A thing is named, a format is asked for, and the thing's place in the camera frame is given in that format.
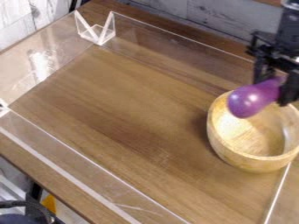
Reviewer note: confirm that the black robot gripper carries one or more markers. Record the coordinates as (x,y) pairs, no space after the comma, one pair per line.
(275,51)

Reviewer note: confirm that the purple toy eggplant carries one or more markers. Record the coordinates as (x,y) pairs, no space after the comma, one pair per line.
(248,99)

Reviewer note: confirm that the brown wooden bowl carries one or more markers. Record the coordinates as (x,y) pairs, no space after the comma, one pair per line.
(258,144)

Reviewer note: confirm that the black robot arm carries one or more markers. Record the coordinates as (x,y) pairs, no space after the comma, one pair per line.
(290,4)

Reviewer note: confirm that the clear acrylic tray walls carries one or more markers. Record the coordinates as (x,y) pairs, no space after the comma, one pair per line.
(104,123)

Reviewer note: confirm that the black clamp with screw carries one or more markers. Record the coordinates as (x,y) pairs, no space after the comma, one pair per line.
(40,214)

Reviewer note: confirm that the clear acrylic corner bracket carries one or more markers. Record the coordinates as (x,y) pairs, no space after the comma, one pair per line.
(98,34)

